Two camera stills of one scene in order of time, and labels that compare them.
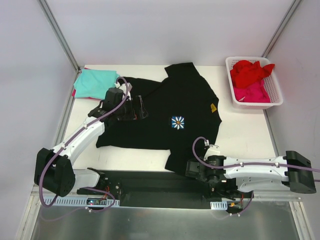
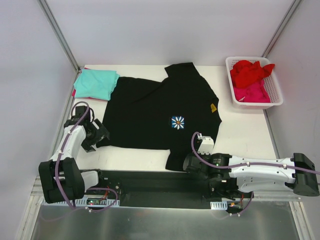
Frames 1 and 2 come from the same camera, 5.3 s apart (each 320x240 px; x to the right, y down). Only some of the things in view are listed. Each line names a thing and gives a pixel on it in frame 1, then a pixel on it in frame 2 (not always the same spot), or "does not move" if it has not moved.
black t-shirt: [181, 108] does not move
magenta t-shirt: [255, 92] does not move
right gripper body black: [191, 168] does not move
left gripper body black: [136, 107] to [99, 135]
